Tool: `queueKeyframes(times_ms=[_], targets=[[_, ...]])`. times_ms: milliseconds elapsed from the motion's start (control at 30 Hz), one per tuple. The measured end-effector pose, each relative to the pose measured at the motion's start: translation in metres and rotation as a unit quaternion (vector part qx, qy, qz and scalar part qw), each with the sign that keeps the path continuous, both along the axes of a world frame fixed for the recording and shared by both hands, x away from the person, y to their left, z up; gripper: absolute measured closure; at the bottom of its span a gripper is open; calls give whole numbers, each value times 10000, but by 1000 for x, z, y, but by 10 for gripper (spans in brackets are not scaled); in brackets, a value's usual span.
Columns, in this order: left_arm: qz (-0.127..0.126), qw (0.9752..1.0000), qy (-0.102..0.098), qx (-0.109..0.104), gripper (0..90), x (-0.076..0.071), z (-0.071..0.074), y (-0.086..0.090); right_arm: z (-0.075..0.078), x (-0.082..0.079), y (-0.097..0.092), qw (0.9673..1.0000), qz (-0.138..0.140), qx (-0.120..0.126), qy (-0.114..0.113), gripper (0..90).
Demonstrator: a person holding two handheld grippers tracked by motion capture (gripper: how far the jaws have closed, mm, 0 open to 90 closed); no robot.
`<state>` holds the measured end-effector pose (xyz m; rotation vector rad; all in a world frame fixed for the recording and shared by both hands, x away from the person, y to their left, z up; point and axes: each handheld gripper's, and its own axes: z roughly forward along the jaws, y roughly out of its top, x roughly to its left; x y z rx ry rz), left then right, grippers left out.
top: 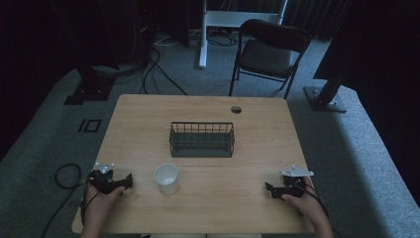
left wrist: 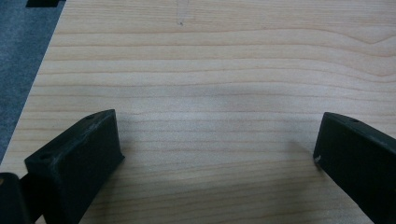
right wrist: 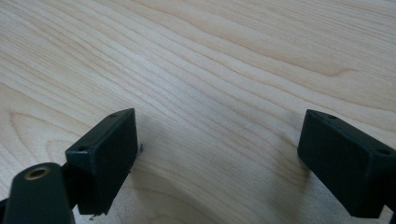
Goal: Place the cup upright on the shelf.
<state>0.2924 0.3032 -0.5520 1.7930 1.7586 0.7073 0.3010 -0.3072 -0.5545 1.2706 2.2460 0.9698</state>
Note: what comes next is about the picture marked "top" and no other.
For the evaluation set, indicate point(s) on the white metal desk frame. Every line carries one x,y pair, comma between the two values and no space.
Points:
206,20

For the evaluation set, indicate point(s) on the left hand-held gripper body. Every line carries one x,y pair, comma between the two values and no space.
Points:
102,180

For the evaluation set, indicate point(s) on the dark equipment cabinet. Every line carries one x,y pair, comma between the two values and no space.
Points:
142,29

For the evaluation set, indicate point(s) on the black folding chair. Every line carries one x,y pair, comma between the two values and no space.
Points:
267,56

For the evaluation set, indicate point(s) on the black stand with bolted base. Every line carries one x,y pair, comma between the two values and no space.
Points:
327,95

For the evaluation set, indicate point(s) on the person's left hand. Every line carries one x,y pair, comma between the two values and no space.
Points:
99,205

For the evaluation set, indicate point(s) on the white cup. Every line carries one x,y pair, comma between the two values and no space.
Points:
166,180

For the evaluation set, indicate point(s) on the black stand with base plate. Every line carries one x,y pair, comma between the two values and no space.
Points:
90,86

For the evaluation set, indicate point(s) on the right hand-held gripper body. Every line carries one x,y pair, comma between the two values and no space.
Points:
294,183

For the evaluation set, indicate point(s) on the black floor socket frame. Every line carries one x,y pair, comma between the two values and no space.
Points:
89,126

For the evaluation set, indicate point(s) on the person's right hand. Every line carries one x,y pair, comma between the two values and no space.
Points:
307,205

